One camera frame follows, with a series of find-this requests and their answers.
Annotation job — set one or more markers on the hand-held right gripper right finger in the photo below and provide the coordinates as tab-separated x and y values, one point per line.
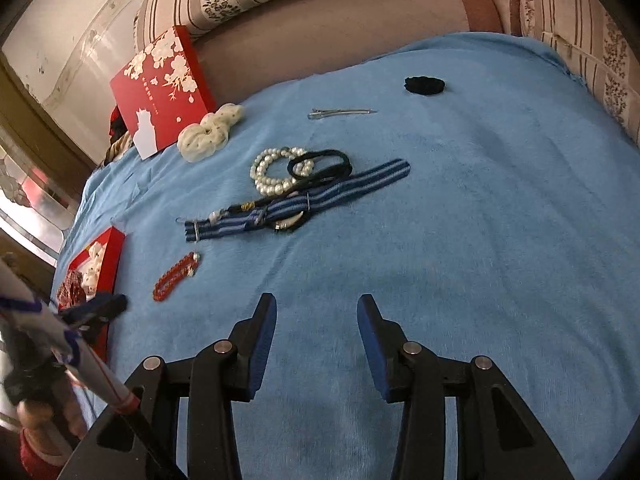
371	350

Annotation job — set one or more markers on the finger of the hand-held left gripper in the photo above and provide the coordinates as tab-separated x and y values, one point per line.
100	307

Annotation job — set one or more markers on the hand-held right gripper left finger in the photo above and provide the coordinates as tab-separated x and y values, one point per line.
264	345

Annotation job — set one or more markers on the red jewelry box tray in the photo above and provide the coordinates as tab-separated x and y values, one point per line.
112	260

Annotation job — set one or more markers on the person's left hand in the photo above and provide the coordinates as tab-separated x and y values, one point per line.
35	415

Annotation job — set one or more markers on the red polka dot scrunchie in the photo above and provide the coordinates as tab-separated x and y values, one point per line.
67	290

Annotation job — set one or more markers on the white dotted scrunchie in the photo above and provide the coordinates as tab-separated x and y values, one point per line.
95	270

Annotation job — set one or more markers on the stained glass window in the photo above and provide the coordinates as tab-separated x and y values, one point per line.
30	195

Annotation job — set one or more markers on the blue blanket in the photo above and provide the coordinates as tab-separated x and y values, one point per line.
450	235

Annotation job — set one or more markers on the pile of dark clothes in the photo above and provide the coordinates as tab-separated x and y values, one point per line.
117	135

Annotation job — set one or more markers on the cream scrunchie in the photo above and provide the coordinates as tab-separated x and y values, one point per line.
200	140

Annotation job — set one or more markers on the red flowered box lid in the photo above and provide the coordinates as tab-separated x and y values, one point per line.
160	95

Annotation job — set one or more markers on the silver hair clip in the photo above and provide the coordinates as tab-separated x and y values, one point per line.
325	114

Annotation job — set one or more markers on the black scrunchie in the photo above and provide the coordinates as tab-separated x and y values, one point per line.
424	86

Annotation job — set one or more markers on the brown sofa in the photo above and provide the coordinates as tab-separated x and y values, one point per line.
325	35

